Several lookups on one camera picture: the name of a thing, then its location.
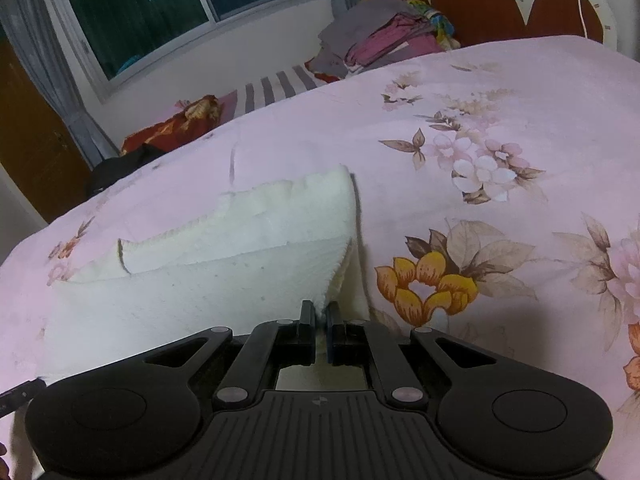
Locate grey left curtain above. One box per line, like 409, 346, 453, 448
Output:
1, 0, 117, 168

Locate pink floral bed sheet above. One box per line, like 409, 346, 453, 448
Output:
1, 36, 639, 479

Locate brown wooden door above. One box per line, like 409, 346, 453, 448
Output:
0, 39, 90, 222

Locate stack of folded clothes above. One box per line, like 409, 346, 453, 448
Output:
305, 0, 460, 82

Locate window with white frame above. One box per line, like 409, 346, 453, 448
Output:
52, 0, 307, 102

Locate red patterned blanket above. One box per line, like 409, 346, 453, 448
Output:
120, 96, 224, 155

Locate striped grey white pillow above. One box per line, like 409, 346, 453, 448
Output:
219, 65, 326, 124

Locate black cloth on bed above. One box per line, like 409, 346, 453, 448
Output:
86, 144, 165, 198

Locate white knitted garment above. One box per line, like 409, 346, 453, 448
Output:
38, 167, 369, 382

